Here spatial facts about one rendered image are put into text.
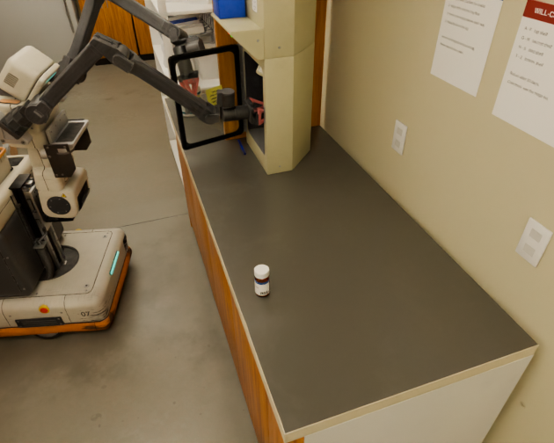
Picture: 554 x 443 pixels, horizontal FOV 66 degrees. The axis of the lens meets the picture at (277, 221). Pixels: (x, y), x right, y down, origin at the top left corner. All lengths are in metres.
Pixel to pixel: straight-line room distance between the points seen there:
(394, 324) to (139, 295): 1.77
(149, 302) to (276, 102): 1.46
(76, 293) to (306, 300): 1.44
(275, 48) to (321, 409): 1.16
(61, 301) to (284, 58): 1.59
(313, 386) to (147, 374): 1.35
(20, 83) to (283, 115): 1.02
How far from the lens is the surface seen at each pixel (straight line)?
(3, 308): 2.54
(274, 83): 1.64
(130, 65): 1.67
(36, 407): 2.42
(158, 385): 2.27
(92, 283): 2.42
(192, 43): 1.88
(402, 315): 1.26
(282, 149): 1.76
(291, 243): 1.44
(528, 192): 1.25
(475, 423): 1.54
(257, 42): 1.58
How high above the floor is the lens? 1.87
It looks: 37 degrees down
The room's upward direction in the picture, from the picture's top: 1 degrees counter-clockwise
